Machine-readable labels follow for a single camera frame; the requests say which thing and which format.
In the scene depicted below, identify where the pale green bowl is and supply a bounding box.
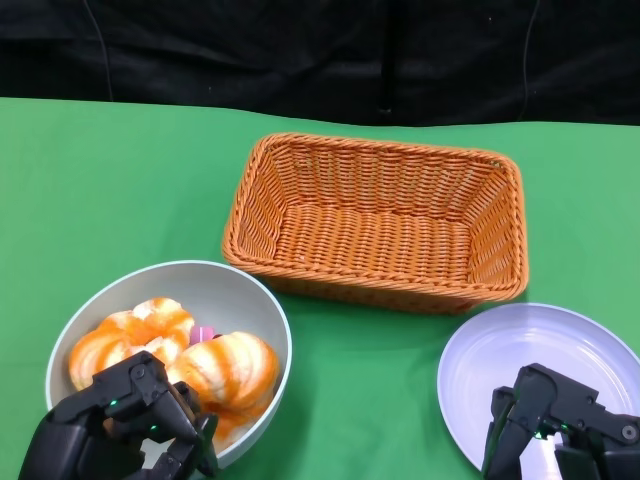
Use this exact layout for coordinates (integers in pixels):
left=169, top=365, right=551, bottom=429
left=44, top=259, right=294, bottom=470

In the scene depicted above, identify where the green tablecloth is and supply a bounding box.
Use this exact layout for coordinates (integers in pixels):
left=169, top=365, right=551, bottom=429
left=0, top=94, right=640, bottom=480

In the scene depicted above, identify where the black curtain backdrop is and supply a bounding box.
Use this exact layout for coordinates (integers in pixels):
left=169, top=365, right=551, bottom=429
left=0, top=0, right=640, bottom=127

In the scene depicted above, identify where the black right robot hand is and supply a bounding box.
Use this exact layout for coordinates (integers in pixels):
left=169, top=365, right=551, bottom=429
left=482, top=363, right=640, bottom=480

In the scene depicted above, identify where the orange striped ring bread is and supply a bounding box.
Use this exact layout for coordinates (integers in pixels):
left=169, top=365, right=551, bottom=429
left=68, top=297, right=196, bottom=392
left=167, top=332, right=280, bottom=451

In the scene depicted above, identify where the orange wicker basket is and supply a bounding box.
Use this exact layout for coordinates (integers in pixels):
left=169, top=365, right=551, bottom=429
left=221, top=131, right=530, bottom=315

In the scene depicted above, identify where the lavender plate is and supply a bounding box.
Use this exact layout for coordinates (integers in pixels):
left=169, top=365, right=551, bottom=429
left=436, top=302, right=640, bottom=474

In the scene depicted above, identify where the thin grey hanging cable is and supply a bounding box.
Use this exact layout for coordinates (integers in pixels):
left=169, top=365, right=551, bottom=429
left=522, top=0, right=542, bottom=120
left=83, top=0, right=114, bottom=101

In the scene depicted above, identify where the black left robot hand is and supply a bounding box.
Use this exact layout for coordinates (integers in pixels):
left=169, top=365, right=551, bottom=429
left=19, top=349, right=220, bottom=480

